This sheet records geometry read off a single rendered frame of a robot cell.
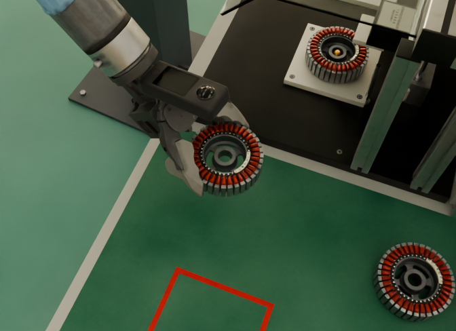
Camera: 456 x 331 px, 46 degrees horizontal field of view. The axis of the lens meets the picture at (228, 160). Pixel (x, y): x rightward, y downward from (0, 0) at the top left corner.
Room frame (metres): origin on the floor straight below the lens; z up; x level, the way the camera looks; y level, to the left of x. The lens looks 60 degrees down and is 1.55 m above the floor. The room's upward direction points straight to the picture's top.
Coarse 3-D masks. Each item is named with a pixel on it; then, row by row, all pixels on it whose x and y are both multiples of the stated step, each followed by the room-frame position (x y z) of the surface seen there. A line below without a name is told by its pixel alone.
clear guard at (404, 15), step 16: (240, 0) 0.54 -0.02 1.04; (288, 0) 0.51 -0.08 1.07; (304, 0) 0.51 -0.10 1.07; (320, 0) 0.51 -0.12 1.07; (336, 0) 0.51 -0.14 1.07; (352, 0) 0.51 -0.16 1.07; (368, 0) 0.51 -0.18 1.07; (384, 0) 0.51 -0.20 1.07; (400, 0) 0.51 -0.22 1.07; (416, 0) 0.51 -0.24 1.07; (352, 16) 0.48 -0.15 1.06; (368, 16) 0.48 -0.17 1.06; (384, 16) 0.48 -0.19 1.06; (400, 16) 0.48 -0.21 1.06; (416, 16) 0.48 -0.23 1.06; (400, 32) 0.46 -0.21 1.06; (416, 32) 0.46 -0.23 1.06
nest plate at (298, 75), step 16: (304, 32) 0.73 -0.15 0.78; (304, 48) 0.68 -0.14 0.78; (304, 64) 0.65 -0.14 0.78; (368, 64) 0.65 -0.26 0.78; (288, 80) 0.61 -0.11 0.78; (304, 80) 0.61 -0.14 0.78; (320, 80) 0.61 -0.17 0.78; (368, 80) 0.61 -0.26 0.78; (336, 96) 0.57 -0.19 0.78; (352, 96) 0.57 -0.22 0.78
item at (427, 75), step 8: (432, 64) 0.61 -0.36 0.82; (416, 72) 0.59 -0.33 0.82; (424, 72) 0.59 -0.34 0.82; (432, 72) 0.59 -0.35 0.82; (416, 80) 0.57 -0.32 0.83; (424, 80) 0.58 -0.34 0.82; (416, 88) 0.56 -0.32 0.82; (424, 88) 0.56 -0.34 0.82; (408, 96) 0.57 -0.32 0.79; (416, 96) 0.56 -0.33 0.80; (424, 96) 0.56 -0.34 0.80; (416, 104) 0.56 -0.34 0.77
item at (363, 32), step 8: (360, 24) 0.65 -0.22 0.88; (360, 32) 0.63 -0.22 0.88; (368, 32) 0.63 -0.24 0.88; (376, 32) 0.60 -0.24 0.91; (384, 32) 0.60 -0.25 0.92; (392, 32) 0.60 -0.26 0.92; (360, 40) 0.61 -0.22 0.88; (368, 40) 0.60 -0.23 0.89; (376, 40) 0.60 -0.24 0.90; (384, 40) 0.60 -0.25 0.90; (392, 40) 0.59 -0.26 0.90; (376, 48) 0.60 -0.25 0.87; (384, 48) 0.59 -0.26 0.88; (392, 48) 0.59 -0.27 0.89; (424, 64) 0.58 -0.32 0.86
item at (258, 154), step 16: (208, 128) 0.44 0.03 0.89; (224, 128) 0.44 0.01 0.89; (240, 128) 0.44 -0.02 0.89; (208, 144) 0.41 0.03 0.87; (224, 144) 0.42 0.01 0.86; (240, 144) 0.42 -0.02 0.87; (256, 144) 0.41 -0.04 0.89; (256, 160) 0.38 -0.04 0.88; (208, 176) 0.35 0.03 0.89; (224, 176) 0.36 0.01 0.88; (240, 176) 0.36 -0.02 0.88; (256, 176) 0.36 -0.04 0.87; (208, 192) 0.34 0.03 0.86; (224, 192) 0.34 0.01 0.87; (240, 192) 0.34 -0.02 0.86
